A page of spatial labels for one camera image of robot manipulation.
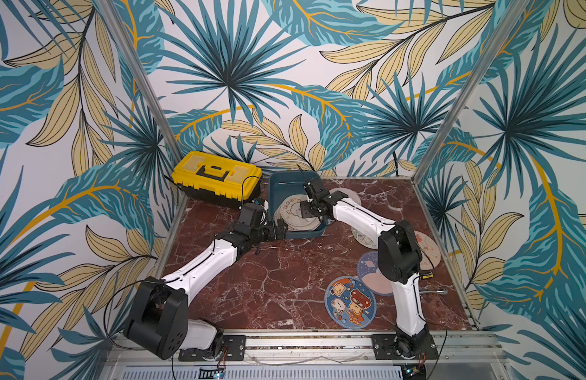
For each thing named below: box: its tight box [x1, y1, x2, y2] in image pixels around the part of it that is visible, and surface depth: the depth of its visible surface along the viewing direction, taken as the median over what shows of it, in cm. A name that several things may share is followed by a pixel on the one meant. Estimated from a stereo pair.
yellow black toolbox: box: [171, 150, 263, 210], surface depth 100 cm
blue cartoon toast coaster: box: [323, 275, 377, 331], surface depth 84 cm
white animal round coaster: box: [273, 193, 321, 232], surface depth 105 cm
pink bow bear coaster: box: [414, 230, 442, 271], surface depth 99 cm
